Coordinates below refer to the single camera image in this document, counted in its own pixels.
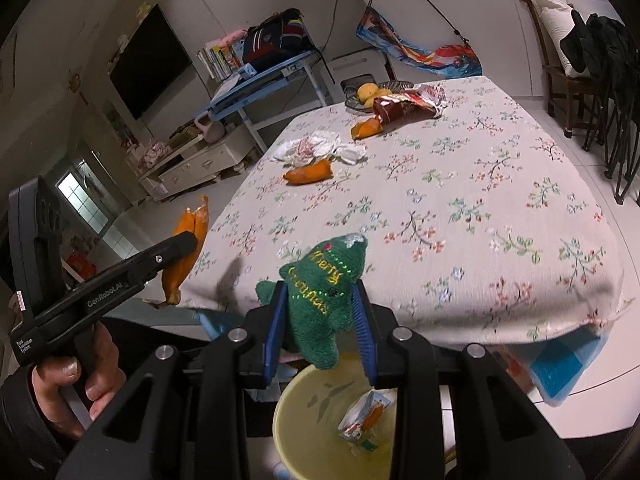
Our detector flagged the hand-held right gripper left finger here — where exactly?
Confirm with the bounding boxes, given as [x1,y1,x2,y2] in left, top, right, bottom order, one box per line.
[55,282,290,480]

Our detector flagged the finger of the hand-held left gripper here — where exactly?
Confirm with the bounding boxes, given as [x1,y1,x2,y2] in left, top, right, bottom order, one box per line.
[124,232,198,286]

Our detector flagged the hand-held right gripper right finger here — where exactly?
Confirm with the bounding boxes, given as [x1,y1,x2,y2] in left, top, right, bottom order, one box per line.
[351,280,586,480]

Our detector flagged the orange fruit peel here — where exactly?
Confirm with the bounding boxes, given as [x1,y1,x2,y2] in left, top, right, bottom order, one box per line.
[161,195,211,307]
[349,115,387,141]
[283,158,334,185]

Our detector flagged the green plush christmas tree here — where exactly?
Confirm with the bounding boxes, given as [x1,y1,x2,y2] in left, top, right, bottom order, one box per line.
[255,232,369,371]

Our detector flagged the blue drink carton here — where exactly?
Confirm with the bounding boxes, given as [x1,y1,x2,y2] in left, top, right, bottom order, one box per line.
[338,389,394,444]

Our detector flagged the yellow plastic bin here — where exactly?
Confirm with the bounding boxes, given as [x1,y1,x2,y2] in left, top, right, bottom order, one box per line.
[272,354,402,480]

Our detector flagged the person's left hand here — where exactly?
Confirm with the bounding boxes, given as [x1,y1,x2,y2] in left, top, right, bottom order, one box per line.
[31,321,127,440]

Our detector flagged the red plastic stool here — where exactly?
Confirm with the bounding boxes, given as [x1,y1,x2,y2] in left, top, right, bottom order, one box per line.
[64,252,97,279]

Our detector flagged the cream television stand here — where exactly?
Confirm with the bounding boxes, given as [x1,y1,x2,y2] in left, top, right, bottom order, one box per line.
[137,124,252,202]

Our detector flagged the pink cloth bundle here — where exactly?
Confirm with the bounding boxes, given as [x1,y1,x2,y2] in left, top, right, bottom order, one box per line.
[137,140,169,169]

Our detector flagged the pinkish jug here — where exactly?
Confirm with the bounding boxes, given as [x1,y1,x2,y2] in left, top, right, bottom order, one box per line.
[193,112,227,145]

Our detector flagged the floral tablecloth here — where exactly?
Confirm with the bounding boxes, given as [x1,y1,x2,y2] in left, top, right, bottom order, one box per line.
[177,75,626,347]

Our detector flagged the papers on desk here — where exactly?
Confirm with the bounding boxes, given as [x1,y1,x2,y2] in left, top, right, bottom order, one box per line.
[212,72,251,102]

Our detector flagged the blue study desk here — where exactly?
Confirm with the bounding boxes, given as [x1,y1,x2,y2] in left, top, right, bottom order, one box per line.
[207,49,337,157]

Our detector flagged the row of books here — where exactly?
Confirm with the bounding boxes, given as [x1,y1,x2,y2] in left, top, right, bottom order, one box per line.
[197,42,247,81]

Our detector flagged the brown red snack wrapper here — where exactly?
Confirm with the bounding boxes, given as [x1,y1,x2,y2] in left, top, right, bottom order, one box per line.
[372,83,449,126]

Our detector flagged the dark striped backpack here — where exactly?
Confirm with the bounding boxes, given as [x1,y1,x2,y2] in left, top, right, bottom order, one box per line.
[242,8,309,74]

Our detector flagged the dark patterned fruit plate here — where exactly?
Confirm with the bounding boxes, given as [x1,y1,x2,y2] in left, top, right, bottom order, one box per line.
[344,80,416,114]

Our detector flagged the white box appliance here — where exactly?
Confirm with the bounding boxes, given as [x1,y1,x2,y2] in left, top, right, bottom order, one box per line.
[329,47,392,107]

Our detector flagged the colourful printed bag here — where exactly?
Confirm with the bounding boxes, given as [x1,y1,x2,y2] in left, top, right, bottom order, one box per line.
[355,0,484,81]

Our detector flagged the wooden chair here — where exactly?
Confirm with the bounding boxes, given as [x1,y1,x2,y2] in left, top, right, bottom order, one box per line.
[519,0,603,139]

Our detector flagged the black folding chairs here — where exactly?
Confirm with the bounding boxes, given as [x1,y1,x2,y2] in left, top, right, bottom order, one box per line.
[559,9,640,207]

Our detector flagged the white cushion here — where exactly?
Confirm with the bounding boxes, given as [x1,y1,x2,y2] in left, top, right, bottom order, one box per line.
[532,0,588,79]

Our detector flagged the black wall television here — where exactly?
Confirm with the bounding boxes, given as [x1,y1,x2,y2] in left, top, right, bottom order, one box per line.
[108,3,194,121]

